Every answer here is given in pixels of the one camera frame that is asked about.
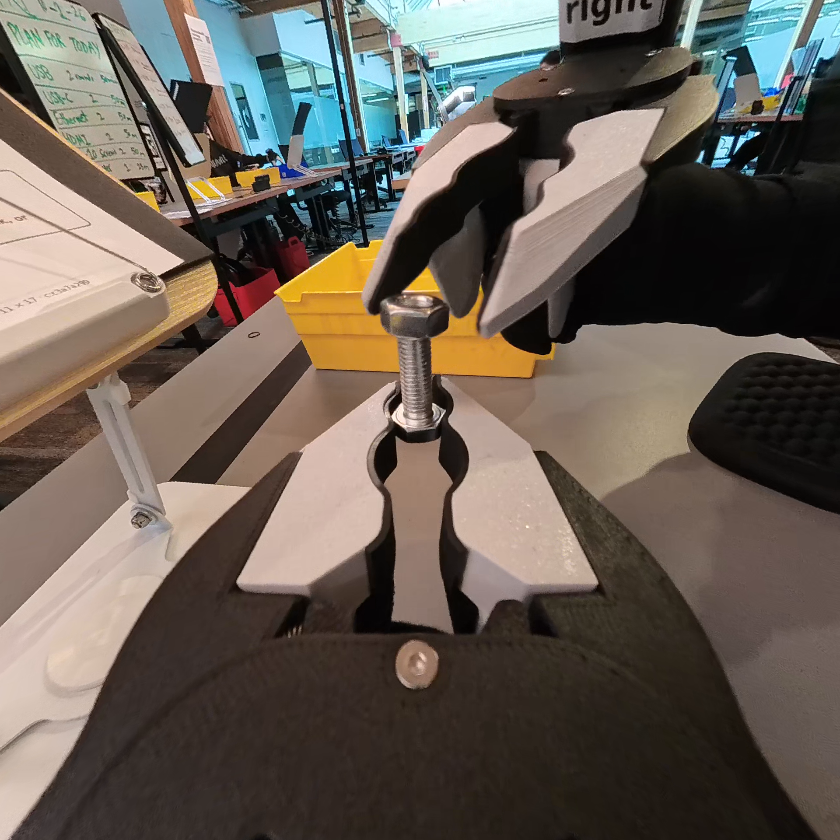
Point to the steel hex bolt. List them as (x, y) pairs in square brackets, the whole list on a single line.
[(418, 374)]

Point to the red canister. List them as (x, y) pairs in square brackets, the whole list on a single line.
[(292, 259)]

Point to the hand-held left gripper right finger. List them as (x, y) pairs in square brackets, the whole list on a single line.
[(518, 525)]

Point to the long background workbench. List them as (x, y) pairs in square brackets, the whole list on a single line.
[(308, 176)]

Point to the small bracket bolt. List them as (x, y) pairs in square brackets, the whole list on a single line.
[(140, 520)]

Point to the green-lettered whiteboard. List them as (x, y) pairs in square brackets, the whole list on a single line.
[(72, 85)]

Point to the person's right hand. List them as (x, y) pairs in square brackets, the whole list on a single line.
[(623, 282)]

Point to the steel hex nut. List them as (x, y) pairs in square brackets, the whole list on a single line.
[(417, 428)]

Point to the yellow plastic bin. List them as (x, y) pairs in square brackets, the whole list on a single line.
[(341, 341)]

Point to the wooden instruction board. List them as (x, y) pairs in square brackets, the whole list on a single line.
[(187, 295)]

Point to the small yellow tray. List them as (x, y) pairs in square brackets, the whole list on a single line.
[(246, 177), (148, 200)]

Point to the metal sheet screw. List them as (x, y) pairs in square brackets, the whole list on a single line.
[(148, 282)]

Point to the small easel whiteboard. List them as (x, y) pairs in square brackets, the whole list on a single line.
[(154, 92)]

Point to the white paper poster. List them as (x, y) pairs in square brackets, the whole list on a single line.
[(200, 49)]

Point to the black metal pole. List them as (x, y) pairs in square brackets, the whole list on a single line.
[(342, 98)]

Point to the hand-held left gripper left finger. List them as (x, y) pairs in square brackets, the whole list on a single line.
[(315, 525)]

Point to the printed instruction sheet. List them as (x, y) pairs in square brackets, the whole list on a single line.
[(52, 262)]

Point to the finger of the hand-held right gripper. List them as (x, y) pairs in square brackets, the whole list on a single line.
[(590, 197), (426, 190)]

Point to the red bag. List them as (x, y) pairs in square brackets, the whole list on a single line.
[(253, 295)]

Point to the wooden pillar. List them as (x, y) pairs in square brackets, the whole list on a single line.
[(178, 39)]

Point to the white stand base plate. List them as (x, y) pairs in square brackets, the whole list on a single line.
[(98, 590)]

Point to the white support bracket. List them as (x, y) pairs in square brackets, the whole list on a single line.
[(121, 433)]

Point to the person's right forearm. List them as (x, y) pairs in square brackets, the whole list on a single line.
[(774, 256)]

